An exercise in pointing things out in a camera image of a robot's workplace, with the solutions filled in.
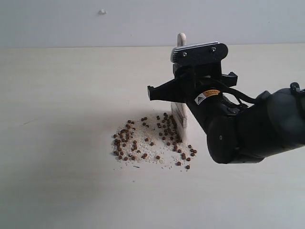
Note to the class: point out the brown beads and crumbs pile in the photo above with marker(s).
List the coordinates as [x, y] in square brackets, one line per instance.
[154, 139]

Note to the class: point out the wooden paint brush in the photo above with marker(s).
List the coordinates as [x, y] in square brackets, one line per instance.
[179, 110]

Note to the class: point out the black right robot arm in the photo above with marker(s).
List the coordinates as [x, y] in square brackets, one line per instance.
[239, 129]

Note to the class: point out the small white wall fixture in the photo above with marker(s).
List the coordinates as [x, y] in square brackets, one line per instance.
[102, 12]

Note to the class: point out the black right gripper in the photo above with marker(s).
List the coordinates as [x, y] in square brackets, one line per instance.
[201, 88]

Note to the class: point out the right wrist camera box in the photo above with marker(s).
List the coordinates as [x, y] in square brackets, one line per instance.
[198, 54]

